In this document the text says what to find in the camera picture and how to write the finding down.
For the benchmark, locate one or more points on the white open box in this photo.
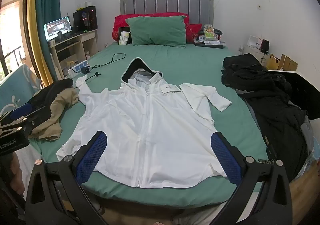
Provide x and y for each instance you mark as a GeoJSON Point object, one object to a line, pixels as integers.
{"type": "Point", "coordinates": [252, 41]}

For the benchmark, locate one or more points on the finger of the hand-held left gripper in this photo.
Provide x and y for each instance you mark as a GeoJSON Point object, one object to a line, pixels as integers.
{"type": "Point", "coordinates": [33, 117]}
{"type": "Point", "coordinates": [22, 110]}

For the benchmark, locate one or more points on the tan pants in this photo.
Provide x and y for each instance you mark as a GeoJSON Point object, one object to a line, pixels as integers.
{"type": "Point", "coordinates": [53, 115]}

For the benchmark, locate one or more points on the cardboard box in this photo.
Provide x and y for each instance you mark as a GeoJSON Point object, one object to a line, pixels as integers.
{"type": "Point", "coordinates": [273, 62]}
{"type": "Point", "coordinates": [285, 61]}
{"type": "Point", "coordinates": [293, 65]}

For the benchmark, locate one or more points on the teal yellow curtain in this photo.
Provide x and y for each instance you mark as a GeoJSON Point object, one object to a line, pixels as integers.
{"type": "Point", "coordinates": [48, 3]}

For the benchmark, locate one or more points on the black tablet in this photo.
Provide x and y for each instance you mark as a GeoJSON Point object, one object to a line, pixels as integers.
{"type": "Point", "coordinates": [125, 28]}

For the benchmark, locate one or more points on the white hooded jacket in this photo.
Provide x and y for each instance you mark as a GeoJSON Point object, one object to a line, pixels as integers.
{"type": "Point", "coordinates": [140, 127]}

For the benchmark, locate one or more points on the green yellow snack packet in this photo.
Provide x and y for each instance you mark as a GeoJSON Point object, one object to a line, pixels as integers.
{"type": "Point", "coordinates": [210, 33]}

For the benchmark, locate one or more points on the white green wipes packet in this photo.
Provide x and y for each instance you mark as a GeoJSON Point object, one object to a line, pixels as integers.
{"type": "Point", "coordinates": [124, 38]}

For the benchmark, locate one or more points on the bunch of keys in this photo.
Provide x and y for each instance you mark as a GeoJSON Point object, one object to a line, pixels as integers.
{"type": "Point", "coordinates": [268, 145]}

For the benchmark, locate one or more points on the small black box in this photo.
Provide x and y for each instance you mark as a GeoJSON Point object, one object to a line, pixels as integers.
{"type": "Point", "coordinates": [265, 46]}

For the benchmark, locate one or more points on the green pillow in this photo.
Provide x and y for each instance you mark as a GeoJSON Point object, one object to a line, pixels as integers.
{"type": "Point", "coordinates": [157, 30]}

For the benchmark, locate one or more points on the large red pillow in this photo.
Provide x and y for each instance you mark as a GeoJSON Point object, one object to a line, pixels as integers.
{"type": "Point", "coordinates": [120, 21]}

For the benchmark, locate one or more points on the computer monitor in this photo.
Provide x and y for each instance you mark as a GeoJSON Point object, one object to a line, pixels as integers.
{"type": "Point", "coordinates": [57, 27]}

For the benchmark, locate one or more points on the black computer tower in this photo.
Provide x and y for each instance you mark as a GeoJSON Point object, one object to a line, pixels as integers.
{"type": "Point", "coordinates": [85, 19]}

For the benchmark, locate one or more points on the light wooden desk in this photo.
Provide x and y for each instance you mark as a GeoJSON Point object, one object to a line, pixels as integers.
{"type": "Point", "coordinates": [88, 45]}

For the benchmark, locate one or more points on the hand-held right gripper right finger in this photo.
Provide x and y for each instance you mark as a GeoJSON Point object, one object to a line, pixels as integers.
{"type": "Point", "coordinates": [226, 157]}

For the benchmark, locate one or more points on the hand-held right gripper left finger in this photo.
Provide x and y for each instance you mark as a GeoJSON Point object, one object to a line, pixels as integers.
{"type": "Point", "coordinates": [92, 157]}

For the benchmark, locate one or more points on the white blue power strip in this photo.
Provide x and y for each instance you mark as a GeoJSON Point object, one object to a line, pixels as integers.
{"type": "Point", "coordinates": [78, 67]}

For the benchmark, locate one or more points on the black jacket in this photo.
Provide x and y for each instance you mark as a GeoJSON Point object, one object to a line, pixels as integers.
{"type": "Point", "coordinates": [270, 105]}

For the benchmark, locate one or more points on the glass balcony door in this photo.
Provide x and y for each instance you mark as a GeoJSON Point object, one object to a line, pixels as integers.
{"type": "Point", "coordinates": [12, 27]}

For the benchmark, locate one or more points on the small red pillow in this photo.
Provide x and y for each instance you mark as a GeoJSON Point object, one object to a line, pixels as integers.
{"type": "Point", "coordinates": [192, 31]}

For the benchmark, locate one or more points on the black garment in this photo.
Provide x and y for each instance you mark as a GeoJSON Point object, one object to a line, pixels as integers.
{"type": "Point", "coordinates": [58, 85]}

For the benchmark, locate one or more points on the teal printed cloth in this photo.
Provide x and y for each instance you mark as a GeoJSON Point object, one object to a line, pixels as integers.
{"type": "Point", "coordinates": [15, 85]}

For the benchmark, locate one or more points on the person's left hand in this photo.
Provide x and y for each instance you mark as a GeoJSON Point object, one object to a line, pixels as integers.
{"type": "Point", "coordinates": [17, 172]}

